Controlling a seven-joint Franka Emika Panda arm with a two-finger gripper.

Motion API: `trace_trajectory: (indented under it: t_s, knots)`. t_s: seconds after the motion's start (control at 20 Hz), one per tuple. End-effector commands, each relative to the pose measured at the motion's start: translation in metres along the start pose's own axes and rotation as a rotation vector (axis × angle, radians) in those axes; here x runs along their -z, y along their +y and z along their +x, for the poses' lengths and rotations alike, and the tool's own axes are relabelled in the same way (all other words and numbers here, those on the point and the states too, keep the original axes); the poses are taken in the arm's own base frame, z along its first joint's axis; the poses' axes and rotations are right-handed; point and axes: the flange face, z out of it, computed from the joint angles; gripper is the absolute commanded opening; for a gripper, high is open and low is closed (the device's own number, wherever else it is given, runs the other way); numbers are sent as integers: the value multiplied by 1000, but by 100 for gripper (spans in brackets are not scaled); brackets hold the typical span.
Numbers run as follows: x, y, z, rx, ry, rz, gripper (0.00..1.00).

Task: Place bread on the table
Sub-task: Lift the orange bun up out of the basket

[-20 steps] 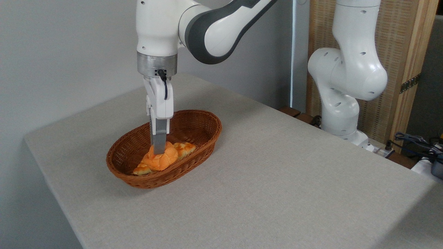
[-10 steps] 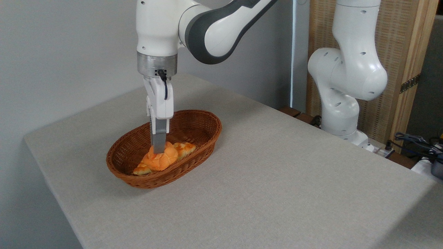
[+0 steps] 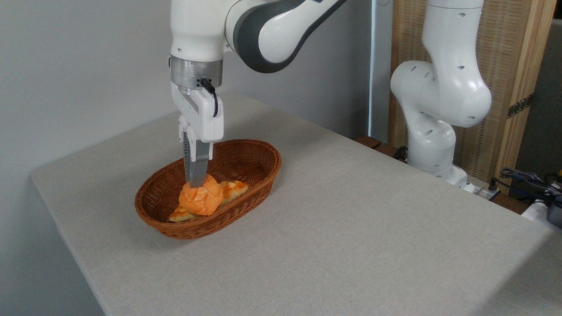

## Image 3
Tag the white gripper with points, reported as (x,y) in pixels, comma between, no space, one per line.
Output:
(202,118)

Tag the round orange bread roll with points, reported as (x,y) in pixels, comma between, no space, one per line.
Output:
(202,202)

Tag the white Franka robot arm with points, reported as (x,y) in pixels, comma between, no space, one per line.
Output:
(443,87)

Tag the golden croissant bread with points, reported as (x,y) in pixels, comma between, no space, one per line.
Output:
(235,188)

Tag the brown wicker oval basket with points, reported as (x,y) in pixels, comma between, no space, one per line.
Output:
(250,162)

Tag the metal screen hinge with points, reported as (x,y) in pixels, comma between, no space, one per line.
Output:
(520,106)

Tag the grey box device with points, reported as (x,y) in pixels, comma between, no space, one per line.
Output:
(555,213)

